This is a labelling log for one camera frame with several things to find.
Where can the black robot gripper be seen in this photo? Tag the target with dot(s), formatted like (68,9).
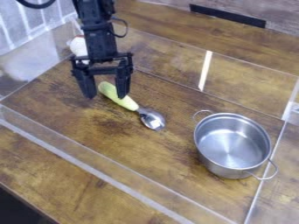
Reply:
(103,59)

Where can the stainless steel pot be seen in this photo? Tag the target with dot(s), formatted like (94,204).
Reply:
(234,146)

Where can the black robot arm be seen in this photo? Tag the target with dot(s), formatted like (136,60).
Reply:
(95,12)

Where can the white toy mushroom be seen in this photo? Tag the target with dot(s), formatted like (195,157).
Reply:
(78,46)

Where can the black bar on table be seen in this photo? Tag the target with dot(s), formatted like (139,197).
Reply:
(246,20)

